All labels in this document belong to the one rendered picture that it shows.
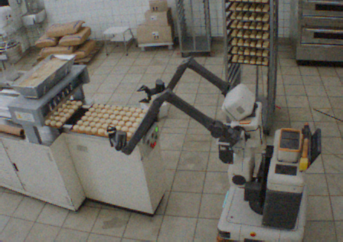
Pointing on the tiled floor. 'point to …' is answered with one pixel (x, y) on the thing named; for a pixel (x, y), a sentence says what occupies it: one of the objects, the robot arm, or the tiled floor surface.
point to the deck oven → (317, 24)
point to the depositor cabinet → (40, 167)
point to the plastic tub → (159, 109)
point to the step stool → (119, 35)
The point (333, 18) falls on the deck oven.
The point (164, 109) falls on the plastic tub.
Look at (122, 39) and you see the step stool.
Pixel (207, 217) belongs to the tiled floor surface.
